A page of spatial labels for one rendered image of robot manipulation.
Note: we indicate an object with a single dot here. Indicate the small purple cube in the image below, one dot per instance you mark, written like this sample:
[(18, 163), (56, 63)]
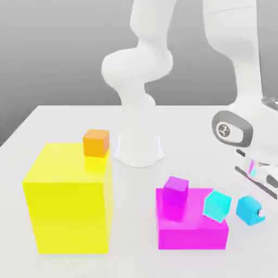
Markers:
[(174, 199)]

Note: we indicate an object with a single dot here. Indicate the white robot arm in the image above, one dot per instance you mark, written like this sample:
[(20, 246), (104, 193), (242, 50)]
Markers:
[(139, 65)]

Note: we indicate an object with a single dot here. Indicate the large magenta box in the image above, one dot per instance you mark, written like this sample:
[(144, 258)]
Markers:
[(191, 235)]

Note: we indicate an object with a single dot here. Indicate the small blue cube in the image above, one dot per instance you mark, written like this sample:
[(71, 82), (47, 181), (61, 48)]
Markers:
[(247, 209)]

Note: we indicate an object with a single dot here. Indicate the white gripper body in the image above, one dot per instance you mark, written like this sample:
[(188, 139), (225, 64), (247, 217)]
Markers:
[(258, 188)]

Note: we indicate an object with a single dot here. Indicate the small cyan cube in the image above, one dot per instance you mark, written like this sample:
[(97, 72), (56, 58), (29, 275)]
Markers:
[(217, 206)]

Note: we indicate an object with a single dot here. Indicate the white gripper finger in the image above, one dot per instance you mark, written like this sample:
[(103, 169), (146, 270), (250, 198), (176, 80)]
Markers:
[(261, 214)]

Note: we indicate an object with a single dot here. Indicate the small orange cube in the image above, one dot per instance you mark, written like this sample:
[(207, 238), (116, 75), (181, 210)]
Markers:
[(95, 143)]

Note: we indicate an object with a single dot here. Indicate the large yellow box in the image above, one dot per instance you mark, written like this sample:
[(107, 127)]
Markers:
[(67, 206)]

